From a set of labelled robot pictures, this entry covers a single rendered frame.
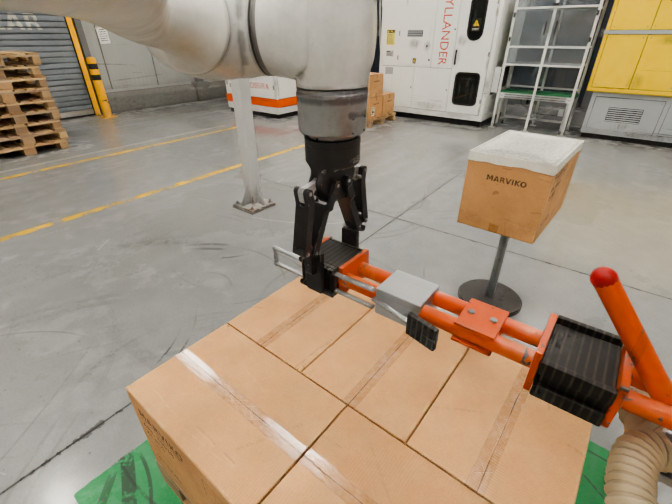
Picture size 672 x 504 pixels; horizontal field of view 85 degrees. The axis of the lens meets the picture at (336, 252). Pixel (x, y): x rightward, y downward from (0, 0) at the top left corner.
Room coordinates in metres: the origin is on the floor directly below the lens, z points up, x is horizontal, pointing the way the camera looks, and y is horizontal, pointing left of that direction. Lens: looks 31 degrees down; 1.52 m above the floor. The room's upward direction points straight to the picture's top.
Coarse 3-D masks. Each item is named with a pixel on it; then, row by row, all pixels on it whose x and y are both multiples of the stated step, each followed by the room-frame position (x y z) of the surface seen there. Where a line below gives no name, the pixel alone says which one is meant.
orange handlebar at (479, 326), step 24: (360, 264) 0.49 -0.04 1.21; (360, 288) 0.44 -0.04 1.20; (432, 312) 0.37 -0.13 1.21; (456, 312) 0.39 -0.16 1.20; (480, 312) 0.37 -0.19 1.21; (504, 312) 0.37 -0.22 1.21; (456, 336) 0.35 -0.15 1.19; (480, 336) 0.33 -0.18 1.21; (528, 336) 0.33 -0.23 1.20; (528, 360) 0.30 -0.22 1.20; (624, 408) 0.24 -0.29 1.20; (648, 408) 0.23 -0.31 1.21
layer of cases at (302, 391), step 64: (256, 320) 1.12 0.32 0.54; (320, 320) 1.12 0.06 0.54; (384, 320) 1.12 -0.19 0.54; (192, 384) 0.81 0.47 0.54; (256, 384) 0.81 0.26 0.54; (320, 384) 0.81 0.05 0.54; (384, 384) 0.81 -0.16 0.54; (448, 384) 0.81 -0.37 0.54; (512, 384) 0.81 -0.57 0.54; (192, 448) 0.60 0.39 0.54; (256, 448) 0.60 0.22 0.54; (320, 448) 0.60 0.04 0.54; (384, 448) 0.60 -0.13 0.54; (448, 448) 0.60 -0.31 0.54; (512, 448) 0.60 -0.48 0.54; (576, 448) 0.60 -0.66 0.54
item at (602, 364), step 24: (552, 336) 0.32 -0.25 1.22; (576, 336) 0.32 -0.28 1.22; (600, 336) 0.32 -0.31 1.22; (552, 360) 0.28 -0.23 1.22; (576, 360) 0.28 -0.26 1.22; (600, 360) 0.28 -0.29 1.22; (624, 360) 0.27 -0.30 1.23; (528, 384) 0.28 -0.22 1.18; (552, 384) 0.27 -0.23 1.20; (576, 384) 0.25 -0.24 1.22; (600, 384) 0.25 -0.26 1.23; (624, 384) 0.24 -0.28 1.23; (576, 408) 0.25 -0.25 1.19; (600, 408) 0.24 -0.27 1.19
